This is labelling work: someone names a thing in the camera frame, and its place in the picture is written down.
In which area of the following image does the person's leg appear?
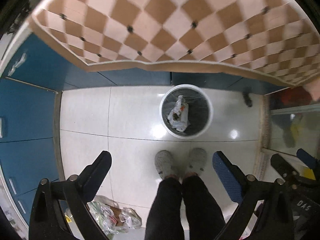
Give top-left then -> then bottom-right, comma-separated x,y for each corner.
145,175 -> 185,240
181,175 -> 226,240

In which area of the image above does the white round waste bin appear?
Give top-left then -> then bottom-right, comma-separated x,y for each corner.
159,84 -> 214,140

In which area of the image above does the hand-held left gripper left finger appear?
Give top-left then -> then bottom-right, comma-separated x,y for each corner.
29,151 -> 112,240

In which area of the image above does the person's left leg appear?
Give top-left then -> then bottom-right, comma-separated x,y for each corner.
145,175 -> 185,240

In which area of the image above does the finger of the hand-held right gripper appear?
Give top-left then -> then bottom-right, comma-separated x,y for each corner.
271,154 -> 308,183
296,149 -> 317,170

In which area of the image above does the person's right grey slipper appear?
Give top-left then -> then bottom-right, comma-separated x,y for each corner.
185,148 -> 207,177

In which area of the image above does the person's right leg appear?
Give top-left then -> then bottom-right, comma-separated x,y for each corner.
181,175 -> 226,240

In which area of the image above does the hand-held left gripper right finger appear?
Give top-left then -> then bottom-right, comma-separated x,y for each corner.
212,151 -> 295,240

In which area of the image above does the blue kitchen cabinet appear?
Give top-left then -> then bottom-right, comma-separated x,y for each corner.
0,34 -> 287,223

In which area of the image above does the person's grey slipper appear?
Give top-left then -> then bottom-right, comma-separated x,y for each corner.
155,150 -> 179,180
185,148 -> 207,177

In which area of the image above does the glass sliding door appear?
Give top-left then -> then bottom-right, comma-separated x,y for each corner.
260,77 -> 320,160

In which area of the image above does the pile of plastic bags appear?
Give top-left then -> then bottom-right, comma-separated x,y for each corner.
65,195 -> 142,235

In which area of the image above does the long clear printed wrapper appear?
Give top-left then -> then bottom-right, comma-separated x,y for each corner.
167,95 -> 191,132

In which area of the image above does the person's left grey slipper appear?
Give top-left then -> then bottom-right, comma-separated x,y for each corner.
155,150 -> 179,180

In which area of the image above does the checkered printed tablecloth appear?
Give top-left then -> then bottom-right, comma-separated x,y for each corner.
29,0 -> 320,88

